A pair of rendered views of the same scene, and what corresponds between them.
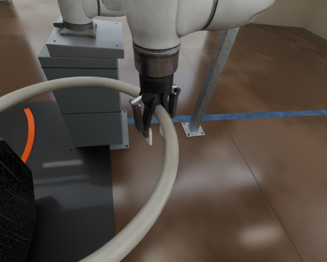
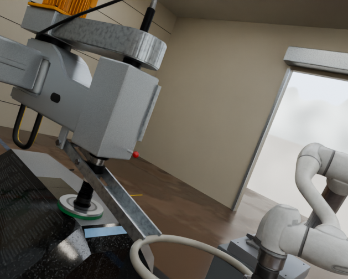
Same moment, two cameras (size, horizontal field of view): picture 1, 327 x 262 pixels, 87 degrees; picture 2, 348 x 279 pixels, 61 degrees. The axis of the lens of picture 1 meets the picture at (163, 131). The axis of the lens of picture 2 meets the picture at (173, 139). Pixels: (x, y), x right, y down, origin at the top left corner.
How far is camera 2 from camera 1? 0.80 m
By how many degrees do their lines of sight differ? 66
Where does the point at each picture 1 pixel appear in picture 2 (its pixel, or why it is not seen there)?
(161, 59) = (268, 255)
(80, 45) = (253, 256)
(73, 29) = (258, 244)
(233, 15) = (315, 256)
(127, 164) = not seen: outside the picture
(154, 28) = (268, 238)
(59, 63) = not seen: hidden behind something
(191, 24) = (288, 247)
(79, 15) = not seen: hidden behind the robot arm
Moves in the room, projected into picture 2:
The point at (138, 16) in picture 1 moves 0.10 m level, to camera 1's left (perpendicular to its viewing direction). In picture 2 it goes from (264, 231) to (244, 217)
